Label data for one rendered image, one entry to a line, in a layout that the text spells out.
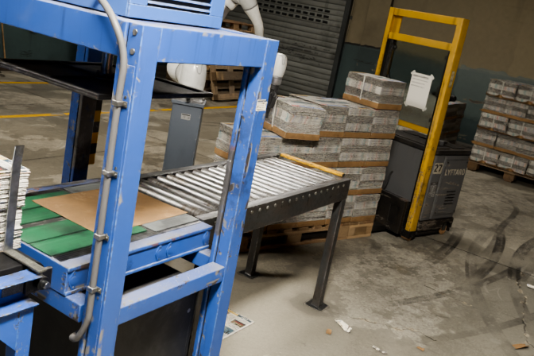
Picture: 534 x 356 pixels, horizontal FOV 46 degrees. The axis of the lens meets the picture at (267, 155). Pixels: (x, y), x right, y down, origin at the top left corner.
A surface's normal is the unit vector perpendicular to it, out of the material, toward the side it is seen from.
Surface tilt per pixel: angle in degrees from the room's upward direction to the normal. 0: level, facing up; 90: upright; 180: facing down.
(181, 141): 90
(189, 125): 90
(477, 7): 90
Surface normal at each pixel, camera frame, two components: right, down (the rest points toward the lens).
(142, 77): 0.82, 0.28
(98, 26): -0.54, 0.09
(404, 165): -0.77, 0.00
